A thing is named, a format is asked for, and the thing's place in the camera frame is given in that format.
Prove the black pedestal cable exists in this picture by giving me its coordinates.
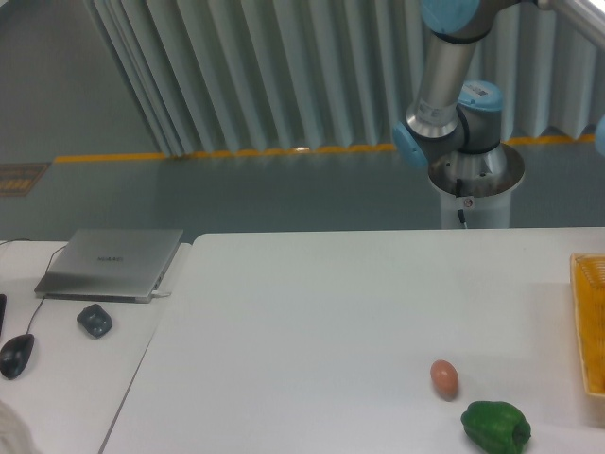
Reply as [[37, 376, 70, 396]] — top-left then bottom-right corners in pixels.
[[456, 178, 470, 229]]

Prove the black mouse cable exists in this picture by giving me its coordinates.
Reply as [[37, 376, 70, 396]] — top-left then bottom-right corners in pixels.
[[0, 238, 70, 336]]

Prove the white printed bag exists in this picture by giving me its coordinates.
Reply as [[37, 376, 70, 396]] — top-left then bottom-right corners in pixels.
[[1, 402, 37, 454]]

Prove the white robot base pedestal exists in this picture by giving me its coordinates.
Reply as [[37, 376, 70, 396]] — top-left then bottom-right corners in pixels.
[[428, 144, 525, 229]]

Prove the yellow plastic basket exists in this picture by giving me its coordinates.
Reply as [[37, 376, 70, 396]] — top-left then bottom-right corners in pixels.
[[570, 253, 604, 398]]

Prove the silver closed laptop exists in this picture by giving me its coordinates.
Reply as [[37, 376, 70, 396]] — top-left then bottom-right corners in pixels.
[[35, 229, 182, 303]]

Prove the green bell pepper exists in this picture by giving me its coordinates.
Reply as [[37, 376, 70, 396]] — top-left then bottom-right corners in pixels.
[[460, 401, 531, 453]]

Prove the black computer mouse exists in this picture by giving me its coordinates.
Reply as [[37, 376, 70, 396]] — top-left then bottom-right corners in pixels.
[[0, 333, 35, 380]]

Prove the white folding partition screen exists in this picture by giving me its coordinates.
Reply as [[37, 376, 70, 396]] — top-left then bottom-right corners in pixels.
[[88, 1, 604, 157]]

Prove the brown egg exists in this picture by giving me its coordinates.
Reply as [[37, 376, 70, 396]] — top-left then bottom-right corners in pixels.
[[430, 359, 458, 395]]

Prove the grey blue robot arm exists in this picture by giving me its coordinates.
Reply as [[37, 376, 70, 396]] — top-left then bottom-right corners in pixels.
[[392, 1, 515, 166]]

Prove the black device at edge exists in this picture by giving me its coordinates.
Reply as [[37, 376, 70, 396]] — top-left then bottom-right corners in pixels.
[[0, 293, 8, 336]]

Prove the small black plastic holder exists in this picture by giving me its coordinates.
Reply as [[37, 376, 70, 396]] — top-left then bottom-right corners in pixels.
[[77, 304, 112, 339]]

